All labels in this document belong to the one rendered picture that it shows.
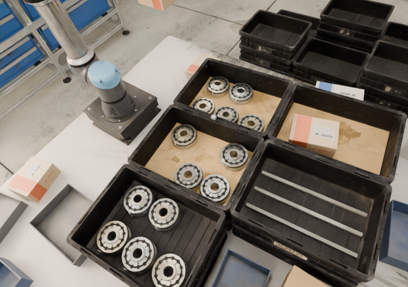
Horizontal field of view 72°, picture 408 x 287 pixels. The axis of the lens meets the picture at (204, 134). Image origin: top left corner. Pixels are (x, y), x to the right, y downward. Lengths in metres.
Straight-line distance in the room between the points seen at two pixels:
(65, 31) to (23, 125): 1.76
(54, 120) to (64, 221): 1.55
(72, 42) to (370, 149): 1.18
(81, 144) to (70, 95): 1.44
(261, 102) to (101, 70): 0.67
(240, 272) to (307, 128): 0.55
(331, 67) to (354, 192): 1.22
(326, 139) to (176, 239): 0.61
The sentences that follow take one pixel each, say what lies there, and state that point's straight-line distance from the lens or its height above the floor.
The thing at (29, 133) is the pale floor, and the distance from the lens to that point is 2.77.
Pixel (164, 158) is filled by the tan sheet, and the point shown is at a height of 0.83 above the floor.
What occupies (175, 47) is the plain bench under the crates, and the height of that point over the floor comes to 0.70.
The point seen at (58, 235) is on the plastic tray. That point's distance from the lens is 1.28.
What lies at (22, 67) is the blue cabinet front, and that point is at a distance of 2.80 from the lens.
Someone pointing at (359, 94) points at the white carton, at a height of 0.79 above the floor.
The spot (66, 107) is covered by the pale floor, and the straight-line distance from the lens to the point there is 2.78.
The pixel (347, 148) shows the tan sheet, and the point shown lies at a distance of 1.16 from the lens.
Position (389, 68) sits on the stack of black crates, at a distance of 2.07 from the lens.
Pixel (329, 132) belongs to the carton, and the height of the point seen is 0.90.
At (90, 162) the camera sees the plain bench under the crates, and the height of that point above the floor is 0.70.
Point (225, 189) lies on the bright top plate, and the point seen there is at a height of 0.86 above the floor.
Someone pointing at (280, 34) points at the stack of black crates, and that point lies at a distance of 2.18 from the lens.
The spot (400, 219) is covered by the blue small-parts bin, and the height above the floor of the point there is 0.70.
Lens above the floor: 1.75
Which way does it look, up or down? 54 degrees down
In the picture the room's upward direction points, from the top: 10 degrees counter-clockwise
